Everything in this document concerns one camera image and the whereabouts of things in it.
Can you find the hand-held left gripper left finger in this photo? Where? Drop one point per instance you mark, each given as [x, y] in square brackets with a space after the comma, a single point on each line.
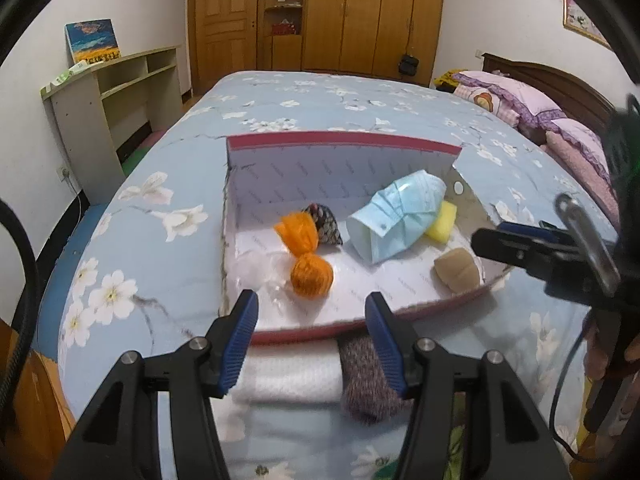
[239, 342]

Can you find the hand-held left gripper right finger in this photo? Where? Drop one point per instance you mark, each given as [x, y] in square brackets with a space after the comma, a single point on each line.
[386, 345]

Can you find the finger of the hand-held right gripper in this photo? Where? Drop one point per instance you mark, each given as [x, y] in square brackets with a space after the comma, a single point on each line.
[530, 230]
[520, 252]

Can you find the purple knitted sock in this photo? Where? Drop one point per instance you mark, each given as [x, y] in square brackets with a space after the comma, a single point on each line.
[370, 385]

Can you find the white towel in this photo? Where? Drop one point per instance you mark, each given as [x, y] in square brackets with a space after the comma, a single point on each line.
[290, 372]

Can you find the beige makeup sponge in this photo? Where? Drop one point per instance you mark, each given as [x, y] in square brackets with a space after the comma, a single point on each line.
[457, 271]

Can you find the clear plastic wrap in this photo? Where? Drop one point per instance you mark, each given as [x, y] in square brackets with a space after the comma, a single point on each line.
[260, 272]

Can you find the yellow sponge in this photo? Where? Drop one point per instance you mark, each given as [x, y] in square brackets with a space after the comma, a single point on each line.
[444, 222]

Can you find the orange mesh scrubber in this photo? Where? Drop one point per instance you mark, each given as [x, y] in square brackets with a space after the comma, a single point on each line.
[305, 260]

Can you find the light blue face mask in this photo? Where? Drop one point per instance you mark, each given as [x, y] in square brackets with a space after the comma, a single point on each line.
[395, 215]

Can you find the patterned triangular pouch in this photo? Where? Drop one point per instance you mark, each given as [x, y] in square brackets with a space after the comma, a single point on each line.
[327, 222]

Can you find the pink cardboard box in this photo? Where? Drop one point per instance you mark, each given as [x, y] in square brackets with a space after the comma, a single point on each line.
[310, 175]

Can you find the person's right hand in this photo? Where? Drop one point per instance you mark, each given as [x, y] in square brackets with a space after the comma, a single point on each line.
[594, 355]

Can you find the pink quilted pillow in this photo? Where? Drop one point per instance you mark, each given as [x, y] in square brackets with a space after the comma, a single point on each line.
[582, 160]

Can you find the pink ruffled pillow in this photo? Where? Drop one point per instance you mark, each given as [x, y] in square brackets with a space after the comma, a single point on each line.
[510, 97]

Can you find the dark wooden headboard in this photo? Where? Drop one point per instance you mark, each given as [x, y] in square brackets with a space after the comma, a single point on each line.
[560, 85]

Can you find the yellow plush toy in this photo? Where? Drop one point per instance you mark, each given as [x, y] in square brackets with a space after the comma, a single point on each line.
[447, 81]

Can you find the black hanging bag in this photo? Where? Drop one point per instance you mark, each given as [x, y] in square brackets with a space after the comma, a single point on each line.
[408, 64]

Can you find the green pink floor mat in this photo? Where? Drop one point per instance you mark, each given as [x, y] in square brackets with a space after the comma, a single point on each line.
[145, 147]

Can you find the wooden side cabinet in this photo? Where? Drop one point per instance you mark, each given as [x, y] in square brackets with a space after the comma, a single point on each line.
[30, 410]

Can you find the beige bookshelf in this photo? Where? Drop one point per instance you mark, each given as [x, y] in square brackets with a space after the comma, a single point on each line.
[105, 110]

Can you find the wooden wardrobe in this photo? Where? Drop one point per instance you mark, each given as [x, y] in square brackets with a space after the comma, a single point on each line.
[360, 15]

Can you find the wooden door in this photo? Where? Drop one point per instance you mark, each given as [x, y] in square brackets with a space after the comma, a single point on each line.
[225, 30]

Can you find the red basket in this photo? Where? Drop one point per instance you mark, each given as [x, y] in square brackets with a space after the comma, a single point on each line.
[286, 27]

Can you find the green white packet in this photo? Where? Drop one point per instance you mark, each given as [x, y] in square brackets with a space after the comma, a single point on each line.
[62, 77]

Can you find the blue yellow painting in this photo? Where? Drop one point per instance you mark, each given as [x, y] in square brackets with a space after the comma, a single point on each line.
[93, 42]

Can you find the framed wall picture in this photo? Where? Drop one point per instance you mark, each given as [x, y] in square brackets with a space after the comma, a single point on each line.
[585, 20]

